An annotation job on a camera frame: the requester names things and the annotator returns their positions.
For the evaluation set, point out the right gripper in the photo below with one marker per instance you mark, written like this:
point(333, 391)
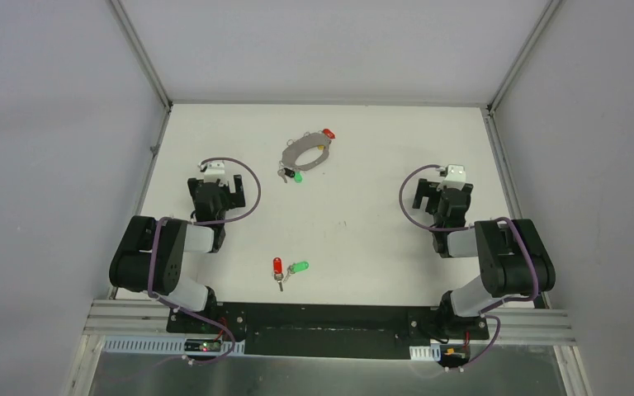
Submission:
point(426, 189)

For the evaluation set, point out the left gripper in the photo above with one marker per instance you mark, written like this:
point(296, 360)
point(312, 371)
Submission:
point(216, 194)

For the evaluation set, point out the metal keyring plate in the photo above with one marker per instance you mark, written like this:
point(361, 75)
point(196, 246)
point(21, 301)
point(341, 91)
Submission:
point(307, 152)

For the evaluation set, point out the green tag key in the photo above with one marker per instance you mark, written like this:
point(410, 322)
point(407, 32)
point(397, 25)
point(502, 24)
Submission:
point(295, 268)

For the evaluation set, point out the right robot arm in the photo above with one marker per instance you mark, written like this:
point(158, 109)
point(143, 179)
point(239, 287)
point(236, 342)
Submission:
point(513, 262)

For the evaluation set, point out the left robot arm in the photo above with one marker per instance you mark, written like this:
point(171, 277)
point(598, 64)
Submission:
point(150, 255)

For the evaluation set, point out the green tag on plate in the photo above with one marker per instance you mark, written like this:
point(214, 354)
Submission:
point(298, 177)

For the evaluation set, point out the red tag key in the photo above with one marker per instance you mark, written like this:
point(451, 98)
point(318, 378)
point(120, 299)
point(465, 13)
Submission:
point(277, 272)

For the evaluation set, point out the red tag on plate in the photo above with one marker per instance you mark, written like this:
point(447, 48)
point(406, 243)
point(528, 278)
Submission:
point(328, 133)

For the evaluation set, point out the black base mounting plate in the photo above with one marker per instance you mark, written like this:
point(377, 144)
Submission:
point(329, 330)

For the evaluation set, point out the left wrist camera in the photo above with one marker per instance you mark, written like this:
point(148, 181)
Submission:
point(213, 168)

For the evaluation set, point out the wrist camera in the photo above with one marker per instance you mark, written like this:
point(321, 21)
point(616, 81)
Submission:
point(454, 176)
point(213, 168)

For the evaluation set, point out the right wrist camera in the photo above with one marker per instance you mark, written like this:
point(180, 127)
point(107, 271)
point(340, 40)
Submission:
point(454, 176)

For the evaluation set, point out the aluminium front rail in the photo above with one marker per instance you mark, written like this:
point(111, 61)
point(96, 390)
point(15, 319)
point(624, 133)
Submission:
point(519, 326)

